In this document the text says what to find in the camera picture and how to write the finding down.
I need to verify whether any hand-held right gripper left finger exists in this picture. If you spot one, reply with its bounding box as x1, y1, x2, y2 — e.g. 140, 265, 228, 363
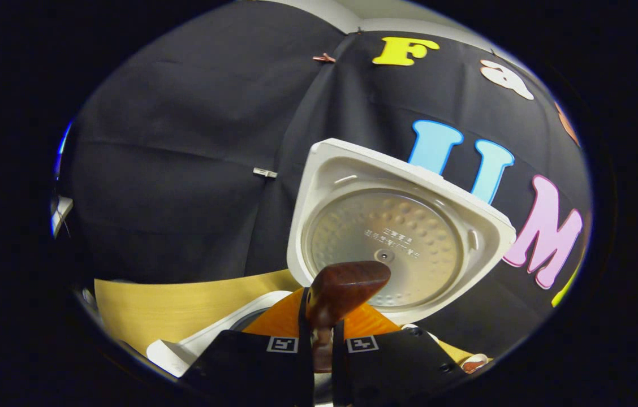
180, 287, 315, 407

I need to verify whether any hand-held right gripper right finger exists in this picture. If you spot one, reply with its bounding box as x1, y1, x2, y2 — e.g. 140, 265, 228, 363
331, 302, 469, 407

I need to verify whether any black backdrop cloth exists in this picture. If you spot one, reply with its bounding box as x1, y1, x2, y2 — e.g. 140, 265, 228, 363
53, 0, 592, 362

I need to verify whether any brown wooden spoon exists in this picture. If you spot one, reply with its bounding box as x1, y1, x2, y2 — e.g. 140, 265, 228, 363
305, 261, 392, 374

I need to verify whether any white rice cooker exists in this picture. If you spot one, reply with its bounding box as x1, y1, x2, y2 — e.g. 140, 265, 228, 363
146, 138, 518, 378

